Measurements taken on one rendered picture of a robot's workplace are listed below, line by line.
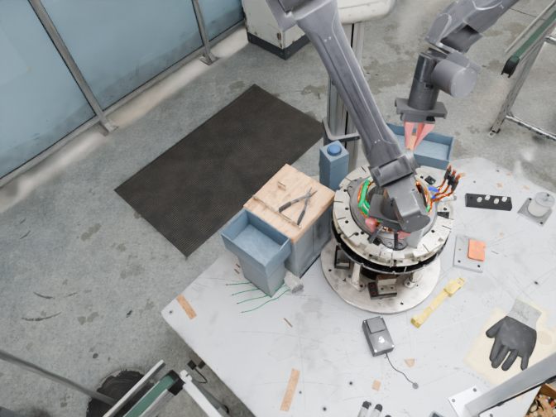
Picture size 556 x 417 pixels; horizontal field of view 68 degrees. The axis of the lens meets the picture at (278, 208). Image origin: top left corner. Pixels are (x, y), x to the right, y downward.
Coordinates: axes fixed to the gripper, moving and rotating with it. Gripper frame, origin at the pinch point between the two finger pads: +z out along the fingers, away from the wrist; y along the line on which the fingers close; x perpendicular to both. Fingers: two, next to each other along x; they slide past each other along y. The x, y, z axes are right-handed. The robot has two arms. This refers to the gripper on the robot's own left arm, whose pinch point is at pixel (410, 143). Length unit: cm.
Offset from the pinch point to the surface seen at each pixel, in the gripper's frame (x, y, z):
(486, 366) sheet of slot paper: -11, 34, 61
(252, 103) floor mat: 196, -73, 75
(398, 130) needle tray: 41.3, 4.3, 15.5
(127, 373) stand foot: 16, -100, 143
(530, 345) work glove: -5, 46, 56
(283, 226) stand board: 2.5, -27.8, 30.1
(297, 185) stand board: 16.1, -25.6, 25.0
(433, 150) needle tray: 36.1, 15.4, 18.7
